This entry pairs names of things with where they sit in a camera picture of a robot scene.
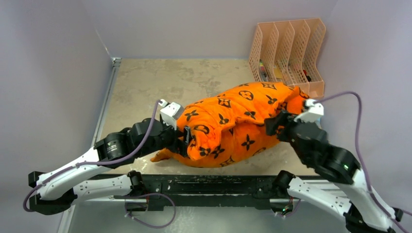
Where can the orange patterned pillowcase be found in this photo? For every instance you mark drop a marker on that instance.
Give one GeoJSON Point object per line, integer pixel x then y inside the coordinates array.
{"type": "Point", "coordinates": [229, 128]}

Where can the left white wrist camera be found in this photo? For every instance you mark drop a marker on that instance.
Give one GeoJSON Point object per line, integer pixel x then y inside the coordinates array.
{"type": "Point", "coordinates": [170, 113]}

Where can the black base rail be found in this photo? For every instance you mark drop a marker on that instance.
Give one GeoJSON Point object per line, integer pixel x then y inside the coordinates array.
{"type": "Point", "coordinates": [262, 192]}

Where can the aluminium frame rail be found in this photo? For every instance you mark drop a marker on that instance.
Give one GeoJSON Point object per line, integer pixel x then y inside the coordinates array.
{"type": "Point", "coordinates": [67, 216]}

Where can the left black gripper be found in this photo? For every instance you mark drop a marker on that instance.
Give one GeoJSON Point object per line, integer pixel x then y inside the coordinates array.
{"type": "Point", "coordinates": [180, 145]}

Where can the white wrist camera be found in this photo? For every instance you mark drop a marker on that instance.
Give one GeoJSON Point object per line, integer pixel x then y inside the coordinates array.
{"type": "Point", "coordinates": [313, 112]}
{"type": "Point", "coordinates": [170, 113]}

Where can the pink mesh file organizer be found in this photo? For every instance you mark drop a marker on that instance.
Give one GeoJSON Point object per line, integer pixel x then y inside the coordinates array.
{"type": "Point", "coordinates": [287, 51]}

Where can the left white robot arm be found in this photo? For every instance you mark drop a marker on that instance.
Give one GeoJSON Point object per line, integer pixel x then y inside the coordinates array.
{"type": "Point", "coordinates": [56, 191]}

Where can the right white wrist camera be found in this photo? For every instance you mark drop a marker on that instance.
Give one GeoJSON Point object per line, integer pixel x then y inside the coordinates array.
{"type": "Point", "coordinates": [313, 112]}

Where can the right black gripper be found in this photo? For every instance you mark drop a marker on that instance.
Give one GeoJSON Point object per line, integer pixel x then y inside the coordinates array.
{"type": "Point", "coordinates": [283, 119]}

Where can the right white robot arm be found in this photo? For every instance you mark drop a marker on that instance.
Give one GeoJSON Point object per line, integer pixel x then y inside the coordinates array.
{"type": "Point", "coordinates": [362, 210]}

